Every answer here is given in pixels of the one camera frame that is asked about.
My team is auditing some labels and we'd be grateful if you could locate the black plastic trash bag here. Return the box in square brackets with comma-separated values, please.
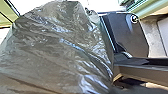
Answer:
[0, 0, 116, 94]

